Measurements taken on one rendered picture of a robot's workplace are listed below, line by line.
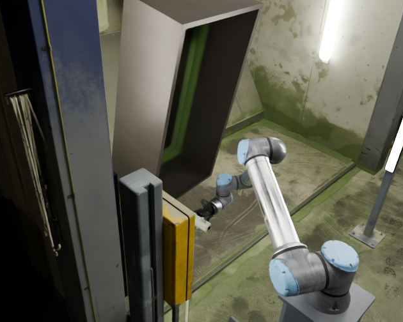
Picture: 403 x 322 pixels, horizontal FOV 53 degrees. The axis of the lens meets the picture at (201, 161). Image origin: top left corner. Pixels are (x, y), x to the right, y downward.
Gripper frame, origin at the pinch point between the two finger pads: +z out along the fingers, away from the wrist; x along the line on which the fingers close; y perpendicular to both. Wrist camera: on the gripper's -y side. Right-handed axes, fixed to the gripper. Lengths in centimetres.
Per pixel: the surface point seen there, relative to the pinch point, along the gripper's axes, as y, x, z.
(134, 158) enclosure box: -31.8, 35.1, 10.1
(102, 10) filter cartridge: -84, 123, -45
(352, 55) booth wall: -53, -1, -206
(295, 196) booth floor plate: 43, -14, -122
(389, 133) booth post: 1, -51, -204
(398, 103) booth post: -28, -50, -202
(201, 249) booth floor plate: 47, 7, -25
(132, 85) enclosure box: -75, 35, 11
